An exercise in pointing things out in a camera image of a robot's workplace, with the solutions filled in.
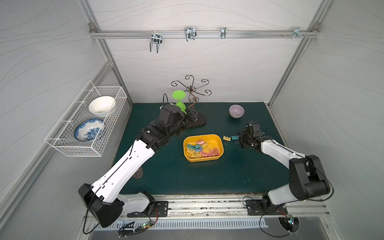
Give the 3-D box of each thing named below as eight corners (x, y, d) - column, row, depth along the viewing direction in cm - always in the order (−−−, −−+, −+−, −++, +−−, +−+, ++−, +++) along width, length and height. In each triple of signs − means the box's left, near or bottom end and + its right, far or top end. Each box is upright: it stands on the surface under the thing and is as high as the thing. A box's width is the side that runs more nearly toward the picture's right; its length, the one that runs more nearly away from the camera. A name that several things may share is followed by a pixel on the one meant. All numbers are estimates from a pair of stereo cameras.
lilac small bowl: (230, 118, 112) (231, 114, 108) (228, 109, 118) (229, 104, 115) (244, 118, 112) (245, 114, 108) (241, 109, 118) (242, 104, 115)
